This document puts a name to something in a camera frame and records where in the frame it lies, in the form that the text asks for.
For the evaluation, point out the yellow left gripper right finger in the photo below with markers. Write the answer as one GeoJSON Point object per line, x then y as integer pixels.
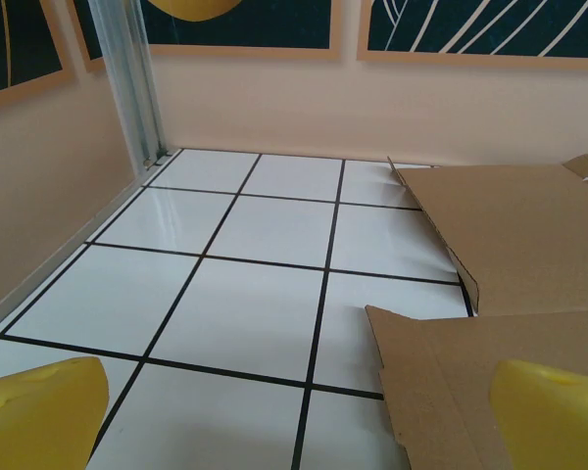
{"type": "Point", "coordinates": [558, 426]}

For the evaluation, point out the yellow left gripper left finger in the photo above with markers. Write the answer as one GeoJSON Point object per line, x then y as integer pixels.
{"type": "Point", "coordinates": [39, 421]}

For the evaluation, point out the brown cardboard box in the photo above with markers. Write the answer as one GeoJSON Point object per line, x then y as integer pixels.
{"type": "Point", "coordinates": [519, 235]}

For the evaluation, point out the aluminium table edge rail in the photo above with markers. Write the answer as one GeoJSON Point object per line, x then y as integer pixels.
{"type": "Point", "coordinates": [39, 280]}

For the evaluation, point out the aluminium frame post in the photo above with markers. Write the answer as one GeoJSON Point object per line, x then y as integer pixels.
{"type": "Point", "coordinates": [127, 73]}

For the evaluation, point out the wall panel with golden lines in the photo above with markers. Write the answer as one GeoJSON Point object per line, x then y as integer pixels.
{"type": "Point", "coordinates": [29, 39]}

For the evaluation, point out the dark framed wall panel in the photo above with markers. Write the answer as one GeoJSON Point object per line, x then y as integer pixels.
{"type": "Point", "coordinates": [85, 29]}

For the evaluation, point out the wall panel with leaf outlines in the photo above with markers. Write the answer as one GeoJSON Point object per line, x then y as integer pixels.
{"type": "Point", "coordinates": [470, 29]}

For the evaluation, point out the wall panel with orange oval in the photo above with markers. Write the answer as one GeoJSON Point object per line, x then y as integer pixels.
{"type": "Point", "coordinates": [274, 24]}

